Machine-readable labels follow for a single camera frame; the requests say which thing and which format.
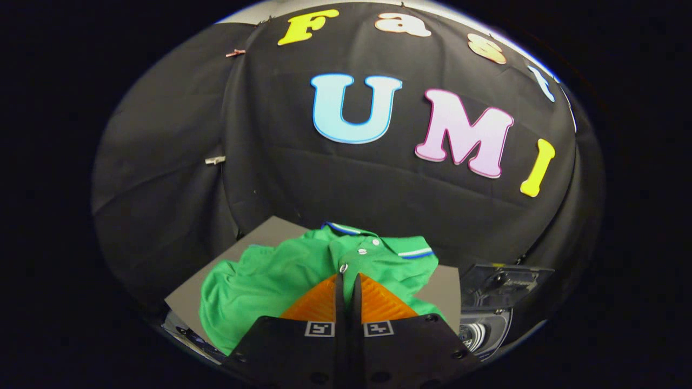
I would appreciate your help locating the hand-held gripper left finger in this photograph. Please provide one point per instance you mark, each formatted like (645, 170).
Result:
(303, 351)

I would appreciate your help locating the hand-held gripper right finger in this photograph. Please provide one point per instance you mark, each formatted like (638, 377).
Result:
(400, 351)

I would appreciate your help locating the green polo shirt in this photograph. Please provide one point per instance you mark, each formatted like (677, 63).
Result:
(270, 286)

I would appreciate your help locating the dark grey washing machine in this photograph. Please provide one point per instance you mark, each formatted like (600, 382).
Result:
(486, 332)

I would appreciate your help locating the grey cabinet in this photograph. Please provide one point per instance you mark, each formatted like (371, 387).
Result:
(270, 229)

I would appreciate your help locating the white clip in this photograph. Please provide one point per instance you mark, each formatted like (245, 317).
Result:
(214, 160)

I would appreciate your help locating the orange clip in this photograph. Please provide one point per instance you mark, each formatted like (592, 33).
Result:
(235, 52)

